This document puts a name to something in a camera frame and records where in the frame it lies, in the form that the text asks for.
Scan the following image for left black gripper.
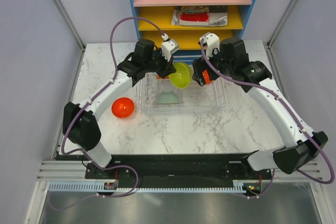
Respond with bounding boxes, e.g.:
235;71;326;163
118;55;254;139
144;49;176;79

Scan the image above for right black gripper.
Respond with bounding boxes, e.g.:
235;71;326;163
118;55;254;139
192;44;234;87

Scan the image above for red plastic bowl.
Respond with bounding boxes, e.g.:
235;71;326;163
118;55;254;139
201;70;213;85

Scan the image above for lime green bowl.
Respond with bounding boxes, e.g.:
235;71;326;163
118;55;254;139
169;62;192;89

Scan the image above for pale green bowl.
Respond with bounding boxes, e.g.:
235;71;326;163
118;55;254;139
155;90;180;104

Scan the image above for clear wire dish rack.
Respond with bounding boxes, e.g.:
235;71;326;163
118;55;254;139
136;73;225;114

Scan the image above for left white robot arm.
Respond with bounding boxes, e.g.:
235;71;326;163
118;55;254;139
62;39;179;178

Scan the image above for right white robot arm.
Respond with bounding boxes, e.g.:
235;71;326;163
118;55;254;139
193;33;328;179

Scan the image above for red cover magazine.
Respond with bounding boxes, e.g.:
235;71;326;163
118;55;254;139
171;5;209;27

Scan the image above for spiral notebook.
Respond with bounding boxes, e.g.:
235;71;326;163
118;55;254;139
209;5;228;27

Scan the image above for blue shelf unit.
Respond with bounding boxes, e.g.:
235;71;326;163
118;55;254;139
130;0;256;64

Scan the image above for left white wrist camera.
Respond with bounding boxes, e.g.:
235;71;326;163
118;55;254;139
161;39;179;61

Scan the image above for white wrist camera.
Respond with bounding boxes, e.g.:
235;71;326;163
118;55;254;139
199;32;220;59
161;39;179;61

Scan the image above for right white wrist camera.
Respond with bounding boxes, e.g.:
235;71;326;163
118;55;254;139
199;32;220;59

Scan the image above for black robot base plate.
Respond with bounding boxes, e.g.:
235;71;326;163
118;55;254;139
85;153;271;188

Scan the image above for white slotted cable duct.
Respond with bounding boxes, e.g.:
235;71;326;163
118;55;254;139
48;182;246;194

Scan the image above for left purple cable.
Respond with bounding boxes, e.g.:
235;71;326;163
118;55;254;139
60;16;170;210

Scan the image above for aluminium frame rail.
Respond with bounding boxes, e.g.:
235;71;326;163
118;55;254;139
38;161;322;183

